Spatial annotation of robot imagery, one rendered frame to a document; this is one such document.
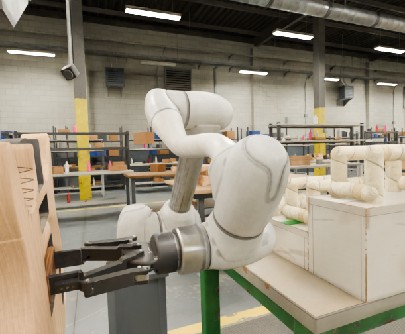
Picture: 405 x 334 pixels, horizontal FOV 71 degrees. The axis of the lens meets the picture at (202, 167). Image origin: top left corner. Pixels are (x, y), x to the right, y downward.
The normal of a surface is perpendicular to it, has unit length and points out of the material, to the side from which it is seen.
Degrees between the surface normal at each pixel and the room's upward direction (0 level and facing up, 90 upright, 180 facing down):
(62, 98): 90
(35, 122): 90
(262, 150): 45
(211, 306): 90
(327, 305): 0
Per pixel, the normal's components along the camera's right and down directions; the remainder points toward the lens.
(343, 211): -0.94, 0.04
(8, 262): 0.37, 0.37
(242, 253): 0.29, 0.57
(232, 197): -0.66, 0.33
